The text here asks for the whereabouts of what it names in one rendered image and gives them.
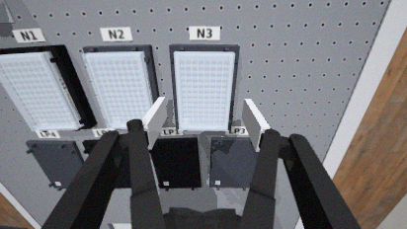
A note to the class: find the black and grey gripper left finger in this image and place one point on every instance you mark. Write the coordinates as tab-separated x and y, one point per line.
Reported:
84	203

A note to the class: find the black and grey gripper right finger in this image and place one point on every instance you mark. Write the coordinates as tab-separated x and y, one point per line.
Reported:
319	202

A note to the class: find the white label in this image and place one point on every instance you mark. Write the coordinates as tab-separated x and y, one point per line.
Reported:
171	131
113	34
29	35
205	33
49	134
237	130
99	132

